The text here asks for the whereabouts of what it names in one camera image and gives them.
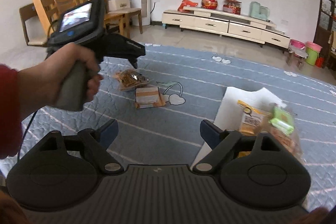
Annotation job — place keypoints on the light wooden chair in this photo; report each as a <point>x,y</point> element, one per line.
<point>42,8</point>
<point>115,20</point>
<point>65,2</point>

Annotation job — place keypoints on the blue quilted cherry-print blanket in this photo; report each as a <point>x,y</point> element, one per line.
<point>157,129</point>

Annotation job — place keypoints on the pink plastic basin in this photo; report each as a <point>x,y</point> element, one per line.
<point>297,44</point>

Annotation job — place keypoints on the light green cracker packet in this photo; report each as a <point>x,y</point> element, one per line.
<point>282,119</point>

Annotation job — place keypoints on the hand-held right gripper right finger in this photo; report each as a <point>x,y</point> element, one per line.
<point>208,132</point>

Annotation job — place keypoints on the orange plastic container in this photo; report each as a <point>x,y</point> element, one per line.
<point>319,62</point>

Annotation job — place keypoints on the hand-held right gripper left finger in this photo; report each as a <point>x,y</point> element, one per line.
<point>109,132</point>

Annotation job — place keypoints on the white paper bag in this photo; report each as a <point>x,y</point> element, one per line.
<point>119,5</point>

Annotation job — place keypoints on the red plastic bag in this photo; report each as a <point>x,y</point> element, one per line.
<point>185,5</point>

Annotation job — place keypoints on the yellow-edged egg cake bag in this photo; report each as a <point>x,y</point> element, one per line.
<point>250,119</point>

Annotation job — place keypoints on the dark wooden cushioned chair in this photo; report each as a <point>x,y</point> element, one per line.
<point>26,16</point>
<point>131,12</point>

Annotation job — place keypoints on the mint green kitchen appliance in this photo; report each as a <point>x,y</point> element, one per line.
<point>256,11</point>

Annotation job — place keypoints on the orange-yellow snack packet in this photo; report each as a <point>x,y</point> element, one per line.
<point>244,154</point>

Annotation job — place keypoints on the red round jar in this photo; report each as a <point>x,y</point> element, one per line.
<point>209,1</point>

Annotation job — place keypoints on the person's left hand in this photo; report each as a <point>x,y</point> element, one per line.
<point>57,71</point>

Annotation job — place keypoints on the small dark stool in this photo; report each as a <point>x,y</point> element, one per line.
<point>296,54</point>

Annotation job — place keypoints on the person's left forearm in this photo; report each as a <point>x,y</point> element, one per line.
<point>8,108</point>

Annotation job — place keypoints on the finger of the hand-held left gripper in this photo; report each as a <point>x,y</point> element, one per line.
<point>135,61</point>

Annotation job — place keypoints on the orange and white snack packet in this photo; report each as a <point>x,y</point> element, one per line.
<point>148,96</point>

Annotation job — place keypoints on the cream tv cabinet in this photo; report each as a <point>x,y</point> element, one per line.
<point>210,23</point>

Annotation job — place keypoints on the clear biscuit bag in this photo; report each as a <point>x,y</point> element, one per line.
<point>131,78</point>

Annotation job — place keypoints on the red gift box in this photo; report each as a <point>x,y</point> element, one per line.
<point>231,8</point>

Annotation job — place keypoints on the clear cake packet red label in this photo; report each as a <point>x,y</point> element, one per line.
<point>286,144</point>

